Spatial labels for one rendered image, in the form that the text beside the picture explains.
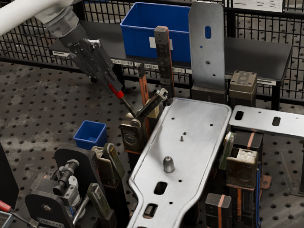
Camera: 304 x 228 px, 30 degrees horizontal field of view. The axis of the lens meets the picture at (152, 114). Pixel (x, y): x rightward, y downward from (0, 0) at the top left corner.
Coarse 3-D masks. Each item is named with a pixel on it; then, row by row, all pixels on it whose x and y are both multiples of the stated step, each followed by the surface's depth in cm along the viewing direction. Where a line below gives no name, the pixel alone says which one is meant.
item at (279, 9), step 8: (224, 0) 203; (240, 0) 201; (248, 0) 200; (256, 0) 199; (264, 0) 198; (272, 0) 197; (280, 0) 196; (224, 8) 205; (232, 8) 204; (240, 8) 203; (248, 8) 202; (256, 8) 201; (264, 8) 200; (272, 8) 199; (280, 8) 197
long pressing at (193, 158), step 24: (168, 120) 186; (192, 120) 184; (216, 120) 183; (168, 144) 177; (192, 144) 176; (216, 144) 175; (144, 168) 171; (192, 168) 169; (144, 192) 163; (168, 192) 163; (192, 192) 162; (168, 216) 156
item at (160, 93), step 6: (156, 90) 168; (162, 90) 168; (156, 96) 167; (162, 96) 167; (150, 102) 170; (156, 102) 168; (168, 102) 168; (144, 108) 173; (150, 108) 171; (138, 114) 175; (144, 114) 174
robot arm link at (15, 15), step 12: (24, 0) 137; (36, 0) 137; (48, 0) 139; (60, 0) 143; (72, 0) 144; (0, 12) 136; (12, 12) 136; (24, 12) 137; (36, 12) 139; (0, 24) 136; (12, 24) 137
